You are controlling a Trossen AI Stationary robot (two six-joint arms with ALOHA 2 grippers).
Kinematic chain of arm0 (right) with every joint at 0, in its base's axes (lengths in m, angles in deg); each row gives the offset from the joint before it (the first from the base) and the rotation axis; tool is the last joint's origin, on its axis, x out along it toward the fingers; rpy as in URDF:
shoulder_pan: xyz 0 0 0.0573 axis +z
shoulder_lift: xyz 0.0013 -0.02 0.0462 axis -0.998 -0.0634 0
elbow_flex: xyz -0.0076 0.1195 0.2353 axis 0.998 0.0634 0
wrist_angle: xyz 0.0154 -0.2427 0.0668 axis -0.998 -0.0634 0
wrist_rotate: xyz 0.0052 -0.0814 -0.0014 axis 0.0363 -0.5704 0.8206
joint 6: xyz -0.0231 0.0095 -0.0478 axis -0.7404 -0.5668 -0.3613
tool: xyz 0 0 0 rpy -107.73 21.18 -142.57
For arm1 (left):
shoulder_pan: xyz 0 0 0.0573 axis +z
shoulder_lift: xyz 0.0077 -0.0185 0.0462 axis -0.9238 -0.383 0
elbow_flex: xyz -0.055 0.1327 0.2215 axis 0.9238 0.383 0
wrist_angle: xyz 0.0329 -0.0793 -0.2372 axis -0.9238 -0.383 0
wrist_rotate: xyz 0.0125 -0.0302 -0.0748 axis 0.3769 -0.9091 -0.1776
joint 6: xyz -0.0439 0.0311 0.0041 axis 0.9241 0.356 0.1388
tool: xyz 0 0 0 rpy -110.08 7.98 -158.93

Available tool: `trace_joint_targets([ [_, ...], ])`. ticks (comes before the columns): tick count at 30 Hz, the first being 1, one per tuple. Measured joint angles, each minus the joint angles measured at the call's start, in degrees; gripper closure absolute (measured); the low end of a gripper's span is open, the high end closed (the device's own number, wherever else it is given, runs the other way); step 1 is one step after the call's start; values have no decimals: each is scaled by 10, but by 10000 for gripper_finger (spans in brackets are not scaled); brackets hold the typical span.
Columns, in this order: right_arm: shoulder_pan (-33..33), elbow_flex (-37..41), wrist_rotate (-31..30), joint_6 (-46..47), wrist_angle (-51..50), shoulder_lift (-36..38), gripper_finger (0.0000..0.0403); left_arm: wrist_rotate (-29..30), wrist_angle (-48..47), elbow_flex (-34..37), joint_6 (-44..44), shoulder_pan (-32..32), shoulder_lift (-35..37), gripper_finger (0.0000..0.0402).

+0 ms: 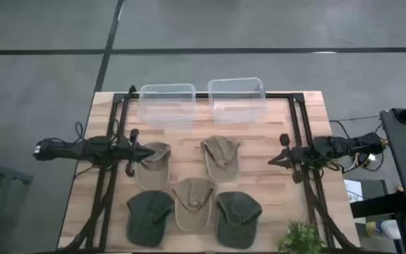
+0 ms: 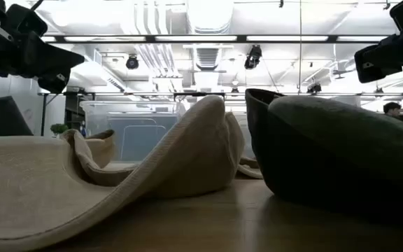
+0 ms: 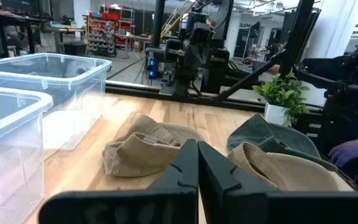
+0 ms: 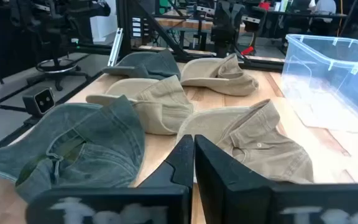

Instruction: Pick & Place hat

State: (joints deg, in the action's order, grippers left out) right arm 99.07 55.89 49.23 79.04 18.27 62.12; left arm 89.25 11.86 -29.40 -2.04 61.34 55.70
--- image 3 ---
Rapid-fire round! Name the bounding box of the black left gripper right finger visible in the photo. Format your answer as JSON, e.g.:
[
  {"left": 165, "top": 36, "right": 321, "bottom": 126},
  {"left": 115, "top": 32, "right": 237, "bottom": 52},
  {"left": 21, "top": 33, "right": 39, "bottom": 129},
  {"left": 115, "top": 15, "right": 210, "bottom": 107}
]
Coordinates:
[{"left": 197, "top": 141, "right": 358, "bottom": 224}]

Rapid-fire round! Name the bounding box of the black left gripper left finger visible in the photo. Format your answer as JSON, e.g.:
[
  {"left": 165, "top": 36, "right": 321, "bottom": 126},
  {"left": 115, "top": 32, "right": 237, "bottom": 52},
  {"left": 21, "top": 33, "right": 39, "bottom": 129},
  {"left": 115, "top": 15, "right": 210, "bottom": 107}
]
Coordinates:
[{"left": 38, "top": 138, "right": 200, "bottom": 224}]

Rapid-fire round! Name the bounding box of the khaki cap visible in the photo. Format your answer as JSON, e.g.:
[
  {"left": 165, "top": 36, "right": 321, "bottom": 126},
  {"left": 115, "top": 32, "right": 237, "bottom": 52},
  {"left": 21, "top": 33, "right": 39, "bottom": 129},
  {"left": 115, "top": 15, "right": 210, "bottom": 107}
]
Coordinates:
[{"left": 102, "top": 112, "right": 205, "bottom": 179}]

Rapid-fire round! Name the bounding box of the light beige cap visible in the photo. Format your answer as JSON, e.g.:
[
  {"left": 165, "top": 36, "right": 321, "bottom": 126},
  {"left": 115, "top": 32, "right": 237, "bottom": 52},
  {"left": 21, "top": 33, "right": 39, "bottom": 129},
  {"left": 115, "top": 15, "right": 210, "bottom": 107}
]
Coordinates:
[{"left": 227, "top": 142, "right": 355, "bottom": 192}]

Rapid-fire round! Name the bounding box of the dark green cap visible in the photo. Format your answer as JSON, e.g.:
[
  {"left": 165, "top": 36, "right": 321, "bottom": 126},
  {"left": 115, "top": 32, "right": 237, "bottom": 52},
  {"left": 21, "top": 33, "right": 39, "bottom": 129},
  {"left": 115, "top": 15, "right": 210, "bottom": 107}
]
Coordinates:
[{"left": 227, "top": 113, "right": 339, "bottom": 172}]

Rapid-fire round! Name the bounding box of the black box with blue lights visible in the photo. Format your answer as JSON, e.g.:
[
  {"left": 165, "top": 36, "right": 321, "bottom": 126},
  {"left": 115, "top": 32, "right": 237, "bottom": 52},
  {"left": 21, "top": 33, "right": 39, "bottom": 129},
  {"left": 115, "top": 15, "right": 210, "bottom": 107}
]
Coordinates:
[{"left": 145, "top": 46, "right": 160, "bottom": 80}]

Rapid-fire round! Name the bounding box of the black laptop keyboard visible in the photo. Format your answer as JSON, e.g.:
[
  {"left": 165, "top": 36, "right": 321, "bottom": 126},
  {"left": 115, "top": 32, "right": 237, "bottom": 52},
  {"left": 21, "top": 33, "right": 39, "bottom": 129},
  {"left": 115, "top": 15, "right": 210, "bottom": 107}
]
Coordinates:
[{"left": 227, "top": 58, "right": 252, "bottom": 74}]

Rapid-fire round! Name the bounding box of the red shelving rack with parts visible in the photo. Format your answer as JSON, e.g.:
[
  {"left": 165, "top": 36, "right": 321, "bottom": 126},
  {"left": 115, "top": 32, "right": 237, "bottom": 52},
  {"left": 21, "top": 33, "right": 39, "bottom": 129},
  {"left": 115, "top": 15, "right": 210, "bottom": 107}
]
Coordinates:
[{"left": 84, "top": 3, "right": 135, "bottom": 58}]

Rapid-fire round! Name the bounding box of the wooden workbench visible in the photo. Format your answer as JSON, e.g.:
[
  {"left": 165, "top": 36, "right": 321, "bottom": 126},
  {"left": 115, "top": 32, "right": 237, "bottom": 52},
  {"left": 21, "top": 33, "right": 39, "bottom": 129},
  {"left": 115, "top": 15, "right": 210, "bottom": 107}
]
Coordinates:
[{"left": 40, "top": 23, "right": 86, "bottom": 54}]

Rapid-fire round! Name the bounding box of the clear plastic storage bin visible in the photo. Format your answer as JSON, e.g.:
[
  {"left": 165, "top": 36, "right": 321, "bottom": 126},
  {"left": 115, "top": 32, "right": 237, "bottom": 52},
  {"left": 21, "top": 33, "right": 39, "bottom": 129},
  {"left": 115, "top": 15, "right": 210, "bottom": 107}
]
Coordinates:
[
  {"left": 0, "top": 85, "right": 54, "bottom": 224},
  {"left": 0, "top": 52, "right": 112, "bottom": 152}
]

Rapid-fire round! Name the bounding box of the green plant in white pot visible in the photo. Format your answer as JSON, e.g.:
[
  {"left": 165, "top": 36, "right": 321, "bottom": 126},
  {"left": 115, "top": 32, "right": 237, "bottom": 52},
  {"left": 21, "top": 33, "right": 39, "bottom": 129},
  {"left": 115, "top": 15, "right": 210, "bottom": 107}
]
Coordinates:
[{"left": 251, "top": 68, "right": 311, "bottom": 128}]

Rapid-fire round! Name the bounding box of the person's hand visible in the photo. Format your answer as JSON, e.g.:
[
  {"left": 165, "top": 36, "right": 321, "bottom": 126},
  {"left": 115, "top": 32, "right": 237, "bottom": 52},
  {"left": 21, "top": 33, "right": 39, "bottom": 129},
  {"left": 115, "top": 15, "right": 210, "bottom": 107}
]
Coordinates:
[{"left": 328, "top": 141, "right": 358, "bottom": 169}]

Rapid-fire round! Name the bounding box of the black desk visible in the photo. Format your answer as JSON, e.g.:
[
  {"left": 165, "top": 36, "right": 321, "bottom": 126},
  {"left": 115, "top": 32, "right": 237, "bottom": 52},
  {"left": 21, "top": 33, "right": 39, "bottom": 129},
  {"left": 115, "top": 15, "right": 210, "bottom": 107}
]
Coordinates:
[{"left": 0, "top": 14, "right": 45, "bottom": 56}]

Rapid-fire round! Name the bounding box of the person in dark clothes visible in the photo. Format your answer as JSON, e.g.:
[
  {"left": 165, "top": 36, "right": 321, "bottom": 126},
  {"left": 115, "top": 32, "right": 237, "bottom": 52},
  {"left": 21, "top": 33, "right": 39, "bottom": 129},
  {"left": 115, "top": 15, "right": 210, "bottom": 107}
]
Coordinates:
[{"left": 293, "top": 40, "right": 358, "bottom": 175}]

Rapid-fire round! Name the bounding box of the yellow cable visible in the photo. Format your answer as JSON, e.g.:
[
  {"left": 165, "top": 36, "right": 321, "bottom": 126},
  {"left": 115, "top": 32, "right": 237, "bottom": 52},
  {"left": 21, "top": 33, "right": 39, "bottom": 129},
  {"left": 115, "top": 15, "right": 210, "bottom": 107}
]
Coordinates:
[{"left": 159, "top": 0, "right": 198, "bottom": 40}]

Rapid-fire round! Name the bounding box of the black aluminium table frame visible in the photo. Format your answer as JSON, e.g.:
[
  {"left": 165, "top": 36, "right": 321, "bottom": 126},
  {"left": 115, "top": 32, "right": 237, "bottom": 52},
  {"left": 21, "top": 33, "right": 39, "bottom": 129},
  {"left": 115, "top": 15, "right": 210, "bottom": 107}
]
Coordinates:
[{"left": 105, "top": 0, "right": 326, "bottom": 113}]

